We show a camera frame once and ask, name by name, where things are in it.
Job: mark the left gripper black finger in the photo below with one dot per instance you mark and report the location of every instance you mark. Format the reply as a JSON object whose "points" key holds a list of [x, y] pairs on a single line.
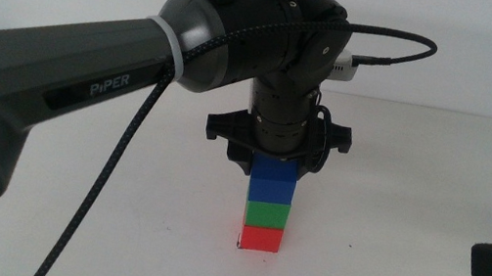
{"points": [[242, 162], [307, 171]]}

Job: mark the blue cube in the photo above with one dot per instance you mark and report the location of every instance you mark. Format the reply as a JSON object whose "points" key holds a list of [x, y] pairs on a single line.
{"points": [[272, 182]]}

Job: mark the green cube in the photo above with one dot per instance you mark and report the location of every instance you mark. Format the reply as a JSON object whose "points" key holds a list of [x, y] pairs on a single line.
{"points": [[267, 214]]}

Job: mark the red cube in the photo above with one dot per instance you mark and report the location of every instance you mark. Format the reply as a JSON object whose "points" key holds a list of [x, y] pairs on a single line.
{"points": [[260, 239]]}

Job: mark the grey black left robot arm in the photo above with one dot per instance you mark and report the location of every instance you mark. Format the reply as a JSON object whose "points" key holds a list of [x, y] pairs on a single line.
{"points": [[65, 60]]}

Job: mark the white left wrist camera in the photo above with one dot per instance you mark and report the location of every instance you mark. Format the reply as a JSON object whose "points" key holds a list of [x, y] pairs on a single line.
{"points": [[345, 67]]}

